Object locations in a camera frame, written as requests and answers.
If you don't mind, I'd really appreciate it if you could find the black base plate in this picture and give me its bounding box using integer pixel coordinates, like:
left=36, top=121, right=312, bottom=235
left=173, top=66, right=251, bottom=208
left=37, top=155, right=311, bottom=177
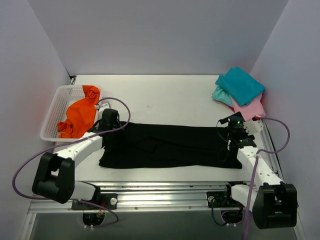
left=71, top=193, right=118, bottom=211
left=206, top=191, right=237, bottom=208

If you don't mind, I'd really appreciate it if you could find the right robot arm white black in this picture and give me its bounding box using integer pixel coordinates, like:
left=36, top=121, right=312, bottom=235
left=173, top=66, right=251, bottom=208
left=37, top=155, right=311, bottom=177
left=218, top=112, right=298, bottom=229

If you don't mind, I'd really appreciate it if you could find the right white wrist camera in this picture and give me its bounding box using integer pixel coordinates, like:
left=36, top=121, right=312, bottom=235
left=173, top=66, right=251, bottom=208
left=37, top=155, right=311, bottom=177
left=243, top=115, right=264, bottom=135

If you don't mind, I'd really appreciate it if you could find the white plastic basket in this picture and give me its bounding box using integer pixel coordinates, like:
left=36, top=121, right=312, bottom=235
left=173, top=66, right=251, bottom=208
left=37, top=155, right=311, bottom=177
left=40, top=85, right=103, bottom=142

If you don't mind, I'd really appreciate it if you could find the black t shirt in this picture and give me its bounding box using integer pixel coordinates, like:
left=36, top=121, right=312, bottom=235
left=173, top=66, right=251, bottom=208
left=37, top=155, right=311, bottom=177
left=99, top=122, right=242, bottom=169

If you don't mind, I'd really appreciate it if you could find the pink folded t shirt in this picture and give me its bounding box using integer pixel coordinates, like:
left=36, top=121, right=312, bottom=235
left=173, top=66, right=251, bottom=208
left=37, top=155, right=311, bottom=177
left=230, top=93, right=266, bottom=122

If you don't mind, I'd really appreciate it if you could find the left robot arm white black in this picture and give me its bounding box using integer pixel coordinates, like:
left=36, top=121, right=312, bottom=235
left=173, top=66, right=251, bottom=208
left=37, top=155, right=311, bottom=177
left=32, top=109, right=120, bottom=210

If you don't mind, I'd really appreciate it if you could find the aluminium rail frame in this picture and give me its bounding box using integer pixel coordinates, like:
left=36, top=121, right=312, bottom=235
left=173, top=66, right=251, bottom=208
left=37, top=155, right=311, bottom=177
left=19, top=119, right=307, bottom=240

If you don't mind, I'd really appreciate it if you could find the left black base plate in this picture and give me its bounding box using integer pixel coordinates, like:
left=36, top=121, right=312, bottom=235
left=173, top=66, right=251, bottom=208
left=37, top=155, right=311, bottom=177
left=71, top=193, right=118, bottom=211

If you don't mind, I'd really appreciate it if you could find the teal folded t shirt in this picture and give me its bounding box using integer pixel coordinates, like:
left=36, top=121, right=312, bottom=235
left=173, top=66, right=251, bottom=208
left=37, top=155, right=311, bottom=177
left=215, top=66, right=265, bottom=107

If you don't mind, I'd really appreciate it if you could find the orange t shirt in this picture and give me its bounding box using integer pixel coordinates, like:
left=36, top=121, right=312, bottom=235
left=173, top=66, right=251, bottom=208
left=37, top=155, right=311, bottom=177
left=57, top=85, right=100, bottom=139

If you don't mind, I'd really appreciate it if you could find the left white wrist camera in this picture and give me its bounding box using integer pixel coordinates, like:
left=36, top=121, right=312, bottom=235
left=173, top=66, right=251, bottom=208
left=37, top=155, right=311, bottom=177
left=94, top=101, right=111, bottom=119

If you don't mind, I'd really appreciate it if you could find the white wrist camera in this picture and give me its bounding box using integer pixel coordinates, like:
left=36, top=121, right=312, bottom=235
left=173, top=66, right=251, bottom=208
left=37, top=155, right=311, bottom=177
left=94, top=101, right=111, bottom=119
left=243, top=115, right=264, bottom=135

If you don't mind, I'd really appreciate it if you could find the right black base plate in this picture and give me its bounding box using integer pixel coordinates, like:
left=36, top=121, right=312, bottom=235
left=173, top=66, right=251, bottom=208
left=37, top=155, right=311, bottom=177
left=206, top=191, right=237, bottom=208

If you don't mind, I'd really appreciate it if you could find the mint green folded t shirt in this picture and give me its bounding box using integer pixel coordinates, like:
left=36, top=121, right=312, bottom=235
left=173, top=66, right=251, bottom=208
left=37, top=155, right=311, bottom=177
left=212, top=86, right=233, bottom=108

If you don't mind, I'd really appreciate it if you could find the black thin cable loop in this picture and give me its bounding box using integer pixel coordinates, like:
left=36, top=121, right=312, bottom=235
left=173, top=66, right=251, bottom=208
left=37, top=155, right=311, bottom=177
left=216, top=118, right=236, bottom=163

